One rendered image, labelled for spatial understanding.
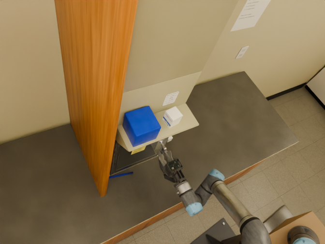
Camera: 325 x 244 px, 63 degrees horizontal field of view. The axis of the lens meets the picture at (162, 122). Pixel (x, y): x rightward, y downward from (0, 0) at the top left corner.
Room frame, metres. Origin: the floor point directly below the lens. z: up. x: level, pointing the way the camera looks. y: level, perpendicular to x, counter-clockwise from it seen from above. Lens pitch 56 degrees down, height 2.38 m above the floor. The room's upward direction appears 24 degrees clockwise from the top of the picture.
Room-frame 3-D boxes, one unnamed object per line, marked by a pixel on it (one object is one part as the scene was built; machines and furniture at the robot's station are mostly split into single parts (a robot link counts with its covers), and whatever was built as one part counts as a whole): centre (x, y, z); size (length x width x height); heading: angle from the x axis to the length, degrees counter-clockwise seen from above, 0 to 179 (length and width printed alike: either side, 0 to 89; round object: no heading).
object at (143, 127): (0.50, 0.07, 1.56); 0.10 x 0.10 x 0.09; 48
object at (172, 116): (0.61, -0.03, 1.54); 0.05 x 0.05 x 0.06; 56
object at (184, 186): (0.51, -0.22, 1.16); 0.08 x 0.05 x 0.08; 139
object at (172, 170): (0.56, -0.16, 1.17); 0.12 x 0.08 x 0.09; 49
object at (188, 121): (0.57, 0.00, 1.46); 0.32 x 0.11 x 0.10; 138
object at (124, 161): (0.60, 0.04, 1.19); 0.30 x 0.01 x 0.40; 138
